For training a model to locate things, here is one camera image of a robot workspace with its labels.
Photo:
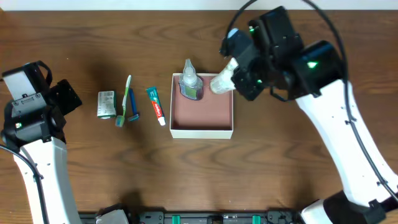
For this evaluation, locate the clear pump soap bottle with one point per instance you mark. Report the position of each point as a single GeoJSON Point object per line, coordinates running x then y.
{"type": "Point", "coordinates": [191, 85]}

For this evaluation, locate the green red toothpaste tube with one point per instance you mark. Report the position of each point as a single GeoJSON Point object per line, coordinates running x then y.
{"type": "Point", "coordinates": [154, 98]}

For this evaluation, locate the green white toothbrush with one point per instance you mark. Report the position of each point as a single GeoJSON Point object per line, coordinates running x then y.
{"type": "Point", "coordinates": [121, 118]}

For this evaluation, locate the white patterned cream tube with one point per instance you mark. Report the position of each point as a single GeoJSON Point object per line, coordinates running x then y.
{"type": "Point", "coordinates": [223, 83]}

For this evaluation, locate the white open cardboard box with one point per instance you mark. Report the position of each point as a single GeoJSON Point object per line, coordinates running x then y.
{"type": "Point", "coordinates": [209, 118]}

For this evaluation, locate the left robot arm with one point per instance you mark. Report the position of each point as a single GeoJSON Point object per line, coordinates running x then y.
{"type": "Point", "coordinates": [33, 133]}

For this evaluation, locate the blue disposable razor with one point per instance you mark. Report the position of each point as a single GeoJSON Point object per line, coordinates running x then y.
{"type": "Point", "coordinates": [135, 115]}

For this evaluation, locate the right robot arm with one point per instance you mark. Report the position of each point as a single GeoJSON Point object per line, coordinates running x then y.
{"type": "Point", "coordinates": [324, 93]}

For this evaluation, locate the green white soap box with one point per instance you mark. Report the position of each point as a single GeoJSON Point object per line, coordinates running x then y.
{"type": "Point", "coordinates": [106, 108]}

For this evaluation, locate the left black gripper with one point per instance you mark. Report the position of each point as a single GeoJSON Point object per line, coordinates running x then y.
{"type": "Point", "coordinates": [66, 96]}

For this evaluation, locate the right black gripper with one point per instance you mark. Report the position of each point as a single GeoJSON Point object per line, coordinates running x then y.
{"type": "Point", "coordinates": [244, 82]}

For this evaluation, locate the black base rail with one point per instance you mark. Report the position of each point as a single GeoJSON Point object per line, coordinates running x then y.
{"type": "Point", "coordinates": [160, 216]}

